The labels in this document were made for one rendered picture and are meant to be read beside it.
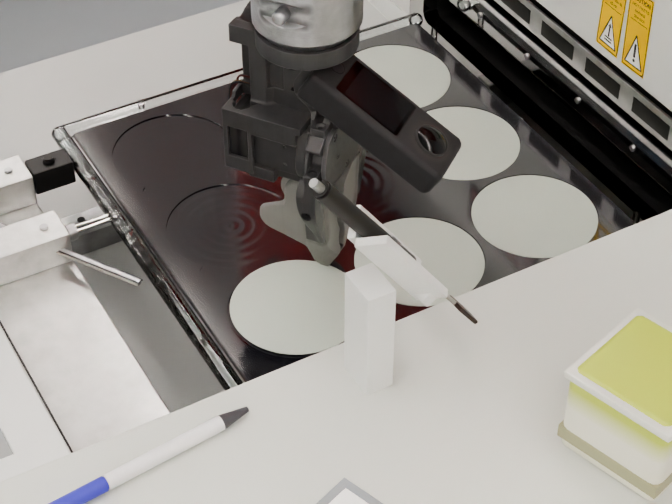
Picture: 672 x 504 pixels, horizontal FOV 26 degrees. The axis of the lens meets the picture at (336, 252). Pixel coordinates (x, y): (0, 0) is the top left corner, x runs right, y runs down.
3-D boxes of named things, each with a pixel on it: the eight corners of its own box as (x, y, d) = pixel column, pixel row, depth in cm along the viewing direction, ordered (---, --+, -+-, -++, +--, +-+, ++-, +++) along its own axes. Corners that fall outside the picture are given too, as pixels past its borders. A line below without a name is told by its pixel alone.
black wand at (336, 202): (311, 197, 80) (327, 181, 80) (299, 183, 81) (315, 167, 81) (470, 329, 96) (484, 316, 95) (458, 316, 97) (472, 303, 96)
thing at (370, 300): (414, 331, 97) (422, 177, 88) (445, 368, 95) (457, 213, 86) (334, 364, 95) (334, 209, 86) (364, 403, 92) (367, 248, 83)
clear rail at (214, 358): (65, 133, 125) (63, 120, 125) (266, 422, 101) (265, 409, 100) (50, 138, 125) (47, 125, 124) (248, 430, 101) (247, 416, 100)
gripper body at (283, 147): (271, 117, 110) (265, -21, 102) (375, 147, 107) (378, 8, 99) (223, 176, 105) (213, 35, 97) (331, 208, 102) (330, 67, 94)
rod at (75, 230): (113, 218, 118) (111, 205, 117) (120, 228, 117) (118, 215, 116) (59, 237, 116) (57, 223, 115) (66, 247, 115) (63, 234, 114)
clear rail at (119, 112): (417, 20, 138) (418, 8, 137) (425, 27, 138) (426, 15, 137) (50, 138, 125) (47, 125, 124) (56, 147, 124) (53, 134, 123)
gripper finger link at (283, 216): (272, 244, 113) (268, 151, 107) (341, 266, 111) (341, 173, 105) (254, 269, 111) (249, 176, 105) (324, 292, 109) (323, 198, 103)
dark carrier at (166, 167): (416, 27, 137) (417, 22, 136) (647, 240, 115) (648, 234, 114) (74, 138, 124) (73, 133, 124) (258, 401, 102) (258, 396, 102)
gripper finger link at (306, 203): (321, 211, 109) (320, 118, 103) (342, 217, 108) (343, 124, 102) (293, 249, 106) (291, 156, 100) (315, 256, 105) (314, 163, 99)
